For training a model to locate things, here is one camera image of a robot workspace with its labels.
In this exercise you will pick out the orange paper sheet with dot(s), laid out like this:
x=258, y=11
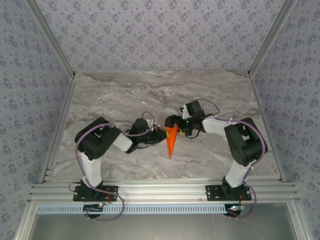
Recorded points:
x=171, y=145

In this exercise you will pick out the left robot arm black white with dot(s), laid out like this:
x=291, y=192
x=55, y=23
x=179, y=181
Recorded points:
x=92, y=147

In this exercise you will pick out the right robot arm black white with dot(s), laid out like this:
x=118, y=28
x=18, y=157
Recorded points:
x=247, y=147

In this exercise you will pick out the aluminium mounting beam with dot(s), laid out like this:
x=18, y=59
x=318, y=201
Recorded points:
x=162, y=192

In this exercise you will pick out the small black controller board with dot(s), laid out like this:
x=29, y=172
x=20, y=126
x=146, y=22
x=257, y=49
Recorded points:
x=93, y=208
x=233, y=210

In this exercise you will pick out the grey metal panel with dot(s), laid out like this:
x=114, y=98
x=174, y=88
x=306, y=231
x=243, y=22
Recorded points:
x=162, y=227

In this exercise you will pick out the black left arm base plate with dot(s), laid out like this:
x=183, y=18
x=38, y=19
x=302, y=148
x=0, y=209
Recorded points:
x=110, y=193

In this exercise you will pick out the aluminium side rail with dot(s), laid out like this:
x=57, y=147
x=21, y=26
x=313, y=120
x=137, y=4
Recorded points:
x=61, y=120
x=262, y=117

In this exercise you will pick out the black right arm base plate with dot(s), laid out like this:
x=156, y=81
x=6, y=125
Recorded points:
x=213, y=193

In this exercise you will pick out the aluminium frame post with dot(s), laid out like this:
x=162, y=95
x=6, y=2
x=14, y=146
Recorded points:
x=270, y=40
x=53, y=42

